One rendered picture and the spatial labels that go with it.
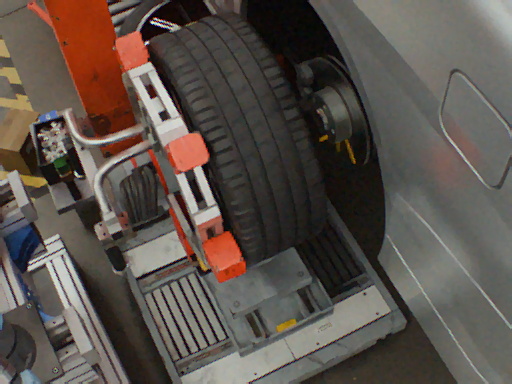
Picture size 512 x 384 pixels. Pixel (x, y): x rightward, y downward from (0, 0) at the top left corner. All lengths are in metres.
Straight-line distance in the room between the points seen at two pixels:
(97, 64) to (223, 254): 0.71
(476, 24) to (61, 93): 2.53
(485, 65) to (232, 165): 0.68
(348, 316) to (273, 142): 1.03
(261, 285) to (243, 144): 0.88
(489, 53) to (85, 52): 1.24
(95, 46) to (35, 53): 1.63
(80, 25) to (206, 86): 0.49
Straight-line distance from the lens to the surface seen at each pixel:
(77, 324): 1.69
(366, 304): 2.39
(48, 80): 3.34
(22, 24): 3.73
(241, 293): 2.24
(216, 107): 1.47
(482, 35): 0.97
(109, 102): 2.06
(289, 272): 2.27
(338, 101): 1.77
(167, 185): 1.71
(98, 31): 1.87
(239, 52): 1.54
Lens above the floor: 2.26
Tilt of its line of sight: 56 degrees down
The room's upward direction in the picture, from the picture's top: 7 degrees counter-clockwise
